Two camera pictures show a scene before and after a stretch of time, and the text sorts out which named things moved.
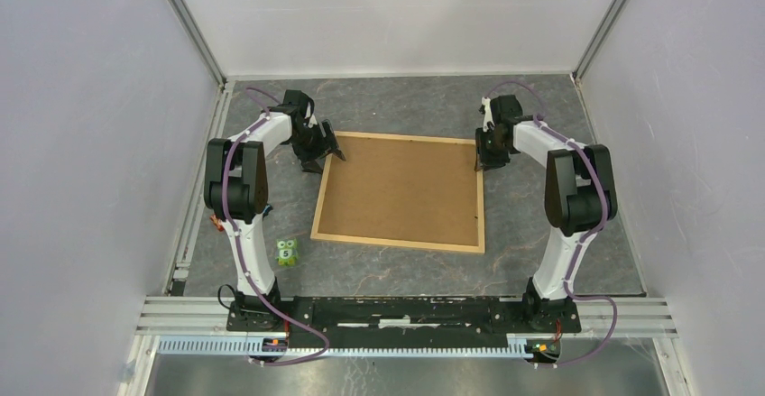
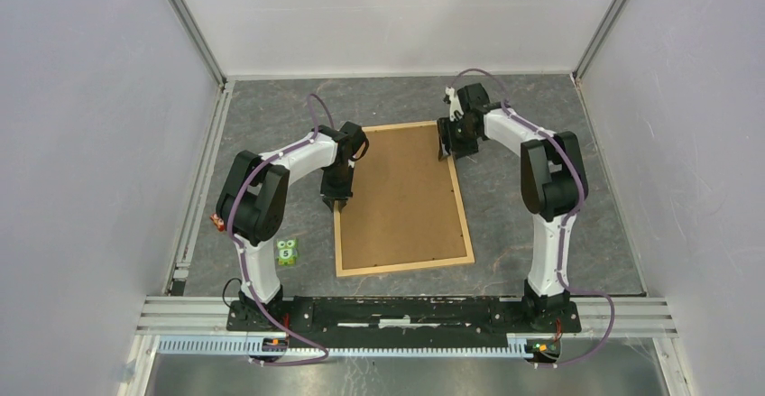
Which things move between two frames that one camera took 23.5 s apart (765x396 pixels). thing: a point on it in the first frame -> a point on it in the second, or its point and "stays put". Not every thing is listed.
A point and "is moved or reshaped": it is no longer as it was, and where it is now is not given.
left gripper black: (309, 160) -> (341, 195)
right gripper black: (488, 161) -> (446, 127)
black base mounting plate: (308, 320) stays put
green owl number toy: (286, 252) stays put
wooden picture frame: (403, 190) is moved or reshaped
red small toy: (217, 223) stays put
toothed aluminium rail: (517, 345) stays put
